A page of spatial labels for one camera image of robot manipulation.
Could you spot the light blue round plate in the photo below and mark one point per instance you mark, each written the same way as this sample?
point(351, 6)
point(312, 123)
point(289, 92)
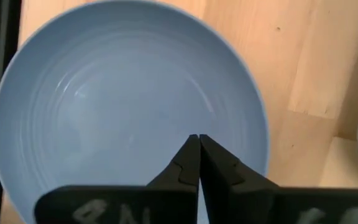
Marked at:
point(120, 93)

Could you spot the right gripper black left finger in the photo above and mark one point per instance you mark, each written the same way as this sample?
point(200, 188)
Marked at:
point(172, 202)

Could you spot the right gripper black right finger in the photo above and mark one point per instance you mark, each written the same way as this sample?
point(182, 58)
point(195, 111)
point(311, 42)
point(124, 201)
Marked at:
point(244, 202)

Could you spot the black table edge frame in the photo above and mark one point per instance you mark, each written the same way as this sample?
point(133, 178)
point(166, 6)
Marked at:
point(6, 37)

